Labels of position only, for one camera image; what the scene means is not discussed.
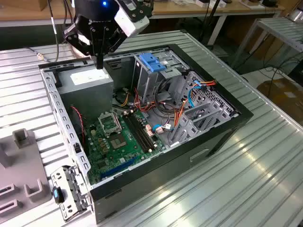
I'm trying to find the small brown box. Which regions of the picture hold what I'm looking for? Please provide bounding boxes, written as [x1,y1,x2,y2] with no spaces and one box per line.
[35,0,48,11]

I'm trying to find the black RAM slot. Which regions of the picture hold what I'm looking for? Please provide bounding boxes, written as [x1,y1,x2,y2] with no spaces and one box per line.
[129,112,152,151]
[122,113,145,154]
[125,113,149,152]
[132,111,156,149]

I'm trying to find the power supply wire bundle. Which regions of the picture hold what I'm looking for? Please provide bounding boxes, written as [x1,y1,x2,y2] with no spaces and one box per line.
[112,86,183,119]

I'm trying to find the metal socket cover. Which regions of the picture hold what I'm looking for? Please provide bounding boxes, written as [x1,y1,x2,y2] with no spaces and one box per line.
[97,110,123,137]

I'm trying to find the blue plastic drive latch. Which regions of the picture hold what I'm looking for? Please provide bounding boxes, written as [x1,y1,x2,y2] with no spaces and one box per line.
[139,53,166,73]

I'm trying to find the blue SATA wire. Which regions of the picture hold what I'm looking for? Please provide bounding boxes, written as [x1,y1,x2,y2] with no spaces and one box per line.
[151,80,207,133]

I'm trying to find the grey power supply unit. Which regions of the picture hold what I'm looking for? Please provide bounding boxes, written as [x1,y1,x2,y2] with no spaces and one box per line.
[56,63,115,123]

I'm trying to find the wooden desk white frame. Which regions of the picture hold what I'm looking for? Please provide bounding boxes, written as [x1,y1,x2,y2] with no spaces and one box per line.
[0,0,286,45]

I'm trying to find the grey parts rack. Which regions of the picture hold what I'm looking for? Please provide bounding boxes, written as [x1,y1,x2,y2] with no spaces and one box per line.
[0,127,52,217]

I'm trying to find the green motherboard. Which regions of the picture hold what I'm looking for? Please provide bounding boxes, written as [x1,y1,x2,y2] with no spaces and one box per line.
[84,110,166,186]

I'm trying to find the blue expansion slot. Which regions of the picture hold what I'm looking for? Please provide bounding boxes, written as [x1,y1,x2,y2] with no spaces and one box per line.
[99,155,139,180]

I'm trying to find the large brown cardboard box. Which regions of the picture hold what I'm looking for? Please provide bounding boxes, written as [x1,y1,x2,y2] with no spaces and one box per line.
[257,79,303,121]

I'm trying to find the orange red power wire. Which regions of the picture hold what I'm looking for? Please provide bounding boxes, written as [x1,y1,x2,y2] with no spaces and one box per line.
[172,79,217,130]

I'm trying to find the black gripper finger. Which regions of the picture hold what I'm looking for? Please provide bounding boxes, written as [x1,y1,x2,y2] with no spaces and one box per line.
[97,25,126,70]
[62,22,98,69]

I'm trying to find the CPU socket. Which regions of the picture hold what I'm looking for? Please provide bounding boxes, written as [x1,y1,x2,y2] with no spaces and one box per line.
[108,134,130,150]

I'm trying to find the hinged metal slot retainer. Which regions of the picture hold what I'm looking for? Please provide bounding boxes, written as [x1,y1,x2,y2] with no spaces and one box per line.
[50,165,92,222]

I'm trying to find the grey metal optical drive cage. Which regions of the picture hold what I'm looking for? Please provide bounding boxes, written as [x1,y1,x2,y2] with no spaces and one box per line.
[131,47,190,105]

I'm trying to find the black open PC case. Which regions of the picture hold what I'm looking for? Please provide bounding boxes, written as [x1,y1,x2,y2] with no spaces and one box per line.
[37,43,254,225]

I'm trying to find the grey metal disk bay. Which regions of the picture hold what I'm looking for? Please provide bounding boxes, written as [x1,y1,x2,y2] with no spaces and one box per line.
[169,70,240,147]

